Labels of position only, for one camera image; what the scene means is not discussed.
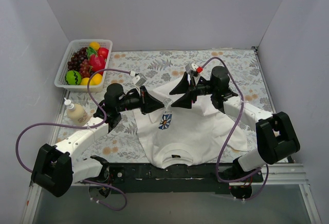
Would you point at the purple toy grapes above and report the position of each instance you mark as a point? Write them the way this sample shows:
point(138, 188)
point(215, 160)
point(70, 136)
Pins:
point(79, 61)

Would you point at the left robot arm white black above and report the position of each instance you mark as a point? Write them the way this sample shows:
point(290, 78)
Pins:
point(56, 167)

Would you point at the white pump bottle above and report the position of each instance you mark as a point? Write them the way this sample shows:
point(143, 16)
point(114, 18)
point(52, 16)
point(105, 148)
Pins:
point(76, 113)

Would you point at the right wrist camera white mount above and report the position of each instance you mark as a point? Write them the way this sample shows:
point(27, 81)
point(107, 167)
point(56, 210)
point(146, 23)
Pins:
point(194, 71)

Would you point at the yellow toy lemon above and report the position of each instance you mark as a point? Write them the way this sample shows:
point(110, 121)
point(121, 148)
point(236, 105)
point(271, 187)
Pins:
point(94, 45)
point(85, 81)

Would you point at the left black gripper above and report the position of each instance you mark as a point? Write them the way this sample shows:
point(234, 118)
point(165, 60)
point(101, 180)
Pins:
point(143, 99)

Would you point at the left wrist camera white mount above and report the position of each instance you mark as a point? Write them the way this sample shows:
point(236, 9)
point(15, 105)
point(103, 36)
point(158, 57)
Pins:
point(138, 79)

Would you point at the yellow toy lemon top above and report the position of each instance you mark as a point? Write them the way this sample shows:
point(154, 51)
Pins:
point(94, 45)

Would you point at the red toy apple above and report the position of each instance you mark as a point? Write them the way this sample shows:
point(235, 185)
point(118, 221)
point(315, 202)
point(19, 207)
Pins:
point(103, 52)

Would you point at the floral patterned table mat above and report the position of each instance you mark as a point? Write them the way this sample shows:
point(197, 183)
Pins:
point(160, 67)

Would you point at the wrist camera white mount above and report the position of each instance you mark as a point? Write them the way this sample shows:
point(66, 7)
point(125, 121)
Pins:
point(194, 71)
point(138, 79)

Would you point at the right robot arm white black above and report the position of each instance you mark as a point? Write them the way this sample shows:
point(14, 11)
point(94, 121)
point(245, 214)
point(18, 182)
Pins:
point(276, 137)

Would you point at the yellow toy lemon bottom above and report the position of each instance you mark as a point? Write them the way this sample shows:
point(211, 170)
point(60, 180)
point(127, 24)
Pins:
point(85, 81)

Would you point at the aluminium frame rail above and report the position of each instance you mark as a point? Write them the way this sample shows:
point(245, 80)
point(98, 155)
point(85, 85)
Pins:
point(285, 173)

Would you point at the orange toy fruit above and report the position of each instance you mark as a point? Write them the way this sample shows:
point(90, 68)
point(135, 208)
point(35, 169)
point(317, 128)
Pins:
point(96, 79)

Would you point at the white plastic basket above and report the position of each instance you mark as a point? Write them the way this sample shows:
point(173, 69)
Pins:
point(73, 47)

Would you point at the small round brooch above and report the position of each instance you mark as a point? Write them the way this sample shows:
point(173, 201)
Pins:
point(167, 104)

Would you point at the red toy dragon fruit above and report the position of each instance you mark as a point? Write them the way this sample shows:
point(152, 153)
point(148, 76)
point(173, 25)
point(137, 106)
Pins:
point(96, 62)

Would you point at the white t-shirt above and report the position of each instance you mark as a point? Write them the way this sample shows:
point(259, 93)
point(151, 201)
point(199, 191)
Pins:
point(173, 135)

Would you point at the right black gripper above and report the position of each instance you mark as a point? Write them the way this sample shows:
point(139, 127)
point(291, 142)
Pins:
point(193, 90)

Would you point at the green toy watermelon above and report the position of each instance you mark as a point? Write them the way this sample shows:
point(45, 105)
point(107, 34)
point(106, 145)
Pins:
point(73, 78)

